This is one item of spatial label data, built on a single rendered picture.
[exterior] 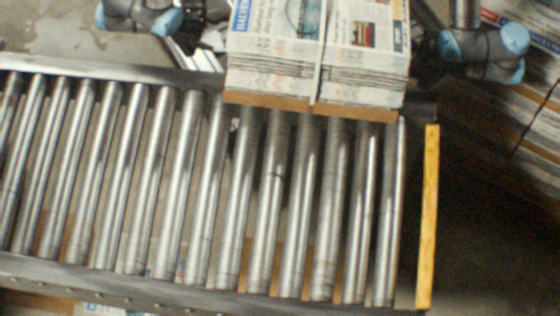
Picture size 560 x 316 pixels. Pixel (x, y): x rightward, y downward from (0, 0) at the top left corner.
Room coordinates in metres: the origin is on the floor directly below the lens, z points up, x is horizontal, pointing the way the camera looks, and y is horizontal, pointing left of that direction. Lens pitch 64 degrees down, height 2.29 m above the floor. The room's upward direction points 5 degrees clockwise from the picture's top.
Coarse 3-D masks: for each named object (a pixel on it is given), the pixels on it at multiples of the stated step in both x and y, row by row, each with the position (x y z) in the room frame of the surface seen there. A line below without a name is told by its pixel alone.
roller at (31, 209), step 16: (64, 80) 0.88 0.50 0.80; (64, 96) 0.84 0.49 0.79; (48, 112) 0.80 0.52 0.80; (64, 112) 0.81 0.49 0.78; (48, 128) 0.75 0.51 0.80; (48, 144) 0.72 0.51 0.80; (48, 160) 0.68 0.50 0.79; (32, 176) 0.63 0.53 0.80; (48, 176) 0.64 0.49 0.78; (32, 192) 0.59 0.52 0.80; (32, 208) 0.56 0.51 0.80; (32, 224) 0.52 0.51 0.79; (16, 240) 0.48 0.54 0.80; (32, 240) 0.49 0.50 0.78
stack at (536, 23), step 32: (512, 0) 1.23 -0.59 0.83; (544, 0) 1.24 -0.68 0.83; (544, 32) 1.14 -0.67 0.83; (544, 64) 1.07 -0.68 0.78; (448, 96) 1.15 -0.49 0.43; (480, 96) 1.12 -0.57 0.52; (512, 96) 1.09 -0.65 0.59; (544, 96) 1.06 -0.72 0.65; (448, 128) 1.15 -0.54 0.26; (480, 128) 1.11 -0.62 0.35; (512, 128) 1.07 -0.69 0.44; (544, 128) 1.03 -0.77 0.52; (448, 160) 1.12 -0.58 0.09; (480, 160) 1.09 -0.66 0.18; (512, 160) 1.05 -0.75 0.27; (544, 160) 1.01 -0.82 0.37; (512, 192) 1.02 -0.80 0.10; (544, 192) 0.99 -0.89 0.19
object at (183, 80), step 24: (24, 72) 0.90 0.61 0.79; (48, 72) 0.90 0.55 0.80; (72, 72) 0.91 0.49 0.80; (96, 72) 0.91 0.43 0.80; (120, 72) 0.91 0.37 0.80; (144, 72) 0.92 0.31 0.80; (168, 72) 0.92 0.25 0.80; (192, 72) 0.93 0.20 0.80; (216, 72) 0.93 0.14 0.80; (48, 96) 0.90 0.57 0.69; (72, 96) 0.90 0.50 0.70; (264, 120) 0.88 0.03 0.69; (408, 120) 0.86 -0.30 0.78; (432, 120) 0.86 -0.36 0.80
